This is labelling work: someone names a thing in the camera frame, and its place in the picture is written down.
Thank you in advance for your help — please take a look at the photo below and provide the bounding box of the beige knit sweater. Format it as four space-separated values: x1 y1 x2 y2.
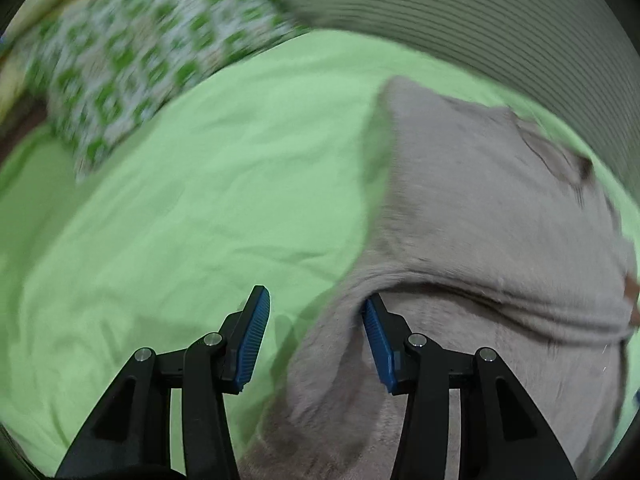
239 77 637 479

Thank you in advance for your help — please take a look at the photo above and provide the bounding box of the green bed sheet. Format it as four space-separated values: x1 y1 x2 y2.
1 32 639 474

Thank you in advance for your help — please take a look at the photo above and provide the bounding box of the green white checkered pillow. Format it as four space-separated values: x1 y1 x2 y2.
16 0 305 177

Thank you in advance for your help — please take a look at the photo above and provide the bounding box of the striped grey duvet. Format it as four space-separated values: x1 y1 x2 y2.
282 0 639 191

